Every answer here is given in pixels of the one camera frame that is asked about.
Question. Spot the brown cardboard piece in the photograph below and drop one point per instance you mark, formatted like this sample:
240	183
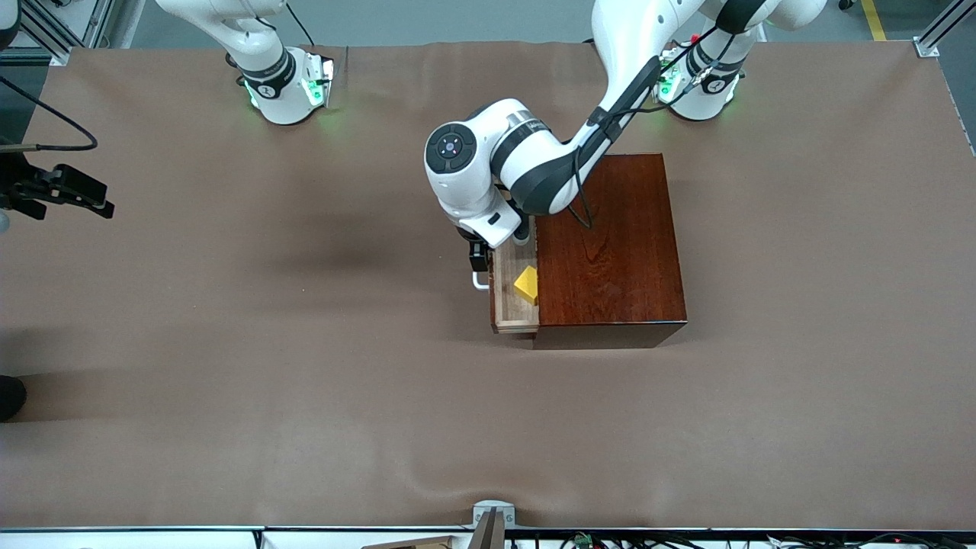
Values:
427	544

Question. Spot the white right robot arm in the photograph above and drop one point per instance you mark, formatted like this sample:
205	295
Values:
274	91

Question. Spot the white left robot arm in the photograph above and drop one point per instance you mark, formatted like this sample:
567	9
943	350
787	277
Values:
549	168

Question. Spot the grey metal clamp bracket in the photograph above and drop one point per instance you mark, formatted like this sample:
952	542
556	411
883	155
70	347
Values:
493	509

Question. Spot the dark brown wooden cabinet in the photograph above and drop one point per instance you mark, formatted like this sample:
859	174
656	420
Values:
625	267

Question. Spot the brown table cover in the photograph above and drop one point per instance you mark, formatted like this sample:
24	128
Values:
305	427

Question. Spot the aluminium frame struts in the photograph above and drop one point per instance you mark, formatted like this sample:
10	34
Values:
30	55

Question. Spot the aluminium corner profile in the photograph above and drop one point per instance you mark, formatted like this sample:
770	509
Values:
934	38

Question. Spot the yellow floor tape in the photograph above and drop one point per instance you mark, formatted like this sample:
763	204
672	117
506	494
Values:
875	23

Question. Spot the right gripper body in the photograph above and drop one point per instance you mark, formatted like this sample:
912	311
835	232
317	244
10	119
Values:
17	187

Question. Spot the yellow cube block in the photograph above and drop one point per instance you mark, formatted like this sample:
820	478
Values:
528	286

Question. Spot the black round object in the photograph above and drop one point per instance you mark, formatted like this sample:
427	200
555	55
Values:
9	398

